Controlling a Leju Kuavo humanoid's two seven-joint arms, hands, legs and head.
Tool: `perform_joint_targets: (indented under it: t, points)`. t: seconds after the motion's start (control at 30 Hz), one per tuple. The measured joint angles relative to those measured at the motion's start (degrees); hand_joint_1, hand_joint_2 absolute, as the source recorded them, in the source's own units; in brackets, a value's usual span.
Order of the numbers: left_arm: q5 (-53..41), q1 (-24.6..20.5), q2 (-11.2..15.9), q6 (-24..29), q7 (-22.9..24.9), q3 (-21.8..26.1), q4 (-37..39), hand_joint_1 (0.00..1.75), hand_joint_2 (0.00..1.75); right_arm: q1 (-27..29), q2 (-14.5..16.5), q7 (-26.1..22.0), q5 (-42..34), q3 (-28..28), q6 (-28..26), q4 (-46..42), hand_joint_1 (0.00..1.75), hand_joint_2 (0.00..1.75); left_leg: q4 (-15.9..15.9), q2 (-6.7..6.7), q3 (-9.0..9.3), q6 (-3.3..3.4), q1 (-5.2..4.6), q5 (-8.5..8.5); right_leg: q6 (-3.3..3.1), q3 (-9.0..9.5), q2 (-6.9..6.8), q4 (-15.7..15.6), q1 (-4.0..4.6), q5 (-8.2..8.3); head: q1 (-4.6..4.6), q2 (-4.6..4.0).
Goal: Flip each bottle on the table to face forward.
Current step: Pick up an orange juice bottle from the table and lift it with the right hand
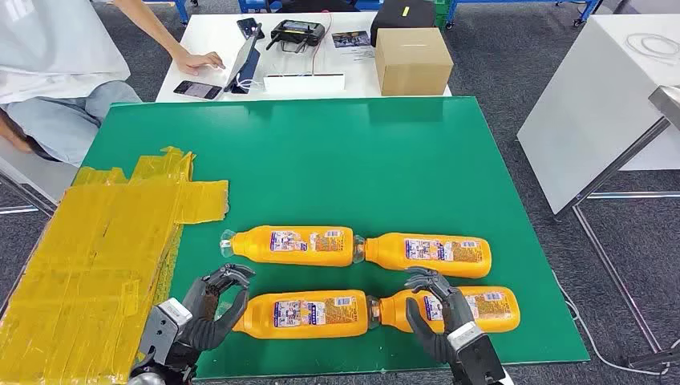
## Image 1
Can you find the person's left hand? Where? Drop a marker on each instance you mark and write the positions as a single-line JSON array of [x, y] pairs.
[[196, 61]]

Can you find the white desk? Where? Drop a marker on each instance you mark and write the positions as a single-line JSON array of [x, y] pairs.
[[212, 48]]

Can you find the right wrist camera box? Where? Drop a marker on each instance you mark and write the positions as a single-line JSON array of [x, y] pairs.
[[475, 358]]

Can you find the white bench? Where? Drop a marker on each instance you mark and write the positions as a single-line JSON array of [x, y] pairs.
[[32, 175]]

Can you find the green table mat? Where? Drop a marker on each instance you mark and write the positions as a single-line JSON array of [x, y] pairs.
[[345, 159]]

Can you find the orange detergent bottle clear cap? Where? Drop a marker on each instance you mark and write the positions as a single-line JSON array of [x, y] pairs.
[[499, 313], [260, 316], [255, 247], [393, 255]]

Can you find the brown cardboard box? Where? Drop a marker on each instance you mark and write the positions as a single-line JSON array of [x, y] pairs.
[[412, 61]]

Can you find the tablet in dark case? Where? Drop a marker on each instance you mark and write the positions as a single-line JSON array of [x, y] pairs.
[[245, 61]]

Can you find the printed leaflet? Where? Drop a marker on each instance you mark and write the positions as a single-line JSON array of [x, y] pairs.
[[350, 40]]

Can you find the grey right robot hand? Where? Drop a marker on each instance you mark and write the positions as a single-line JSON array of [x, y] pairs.
[[457, 313]]

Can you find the smartphone with lit screen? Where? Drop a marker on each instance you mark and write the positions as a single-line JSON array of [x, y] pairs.
[[197, 90]]

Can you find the black remote controller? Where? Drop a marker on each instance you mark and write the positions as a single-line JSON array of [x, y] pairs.
[[297, 33]]

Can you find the person's right forearm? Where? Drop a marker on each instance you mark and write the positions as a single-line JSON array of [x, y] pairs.
[[10, 133]]

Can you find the blue metal rack frame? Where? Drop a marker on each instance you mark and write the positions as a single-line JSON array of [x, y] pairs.
[[182, 10], [510, 2], [255, 5]]

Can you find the green plastic crate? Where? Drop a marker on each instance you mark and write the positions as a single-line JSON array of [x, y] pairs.
[[442, 13]]

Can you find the white side table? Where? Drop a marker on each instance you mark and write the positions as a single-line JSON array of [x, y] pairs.
[[584, 95]]

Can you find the dark smartphone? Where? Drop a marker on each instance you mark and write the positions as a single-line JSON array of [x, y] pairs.
[[246, 26]]

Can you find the black bag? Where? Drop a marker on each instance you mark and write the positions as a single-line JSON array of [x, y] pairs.
[[393, 18]]

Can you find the person's left forearm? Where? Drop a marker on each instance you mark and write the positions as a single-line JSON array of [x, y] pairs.
[[148, 26]]

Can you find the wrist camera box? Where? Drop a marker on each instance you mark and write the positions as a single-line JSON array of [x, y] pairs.
[[475, 358], [162, 329]]

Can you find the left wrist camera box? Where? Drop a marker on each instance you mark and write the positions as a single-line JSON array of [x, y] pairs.
[[162, 329]]

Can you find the person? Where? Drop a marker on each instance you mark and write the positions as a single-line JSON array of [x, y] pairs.
[[53, 42]]

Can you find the steel table frame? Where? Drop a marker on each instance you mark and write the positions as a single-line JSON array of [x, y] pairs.
[[667, 103]]

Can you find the long white box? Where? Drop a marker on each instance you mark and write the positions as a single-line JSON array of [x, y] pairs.
[[303, 84]]

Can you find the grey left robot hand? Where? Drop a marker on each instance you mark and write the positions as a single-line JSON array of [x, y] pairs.
[[204, 319]]

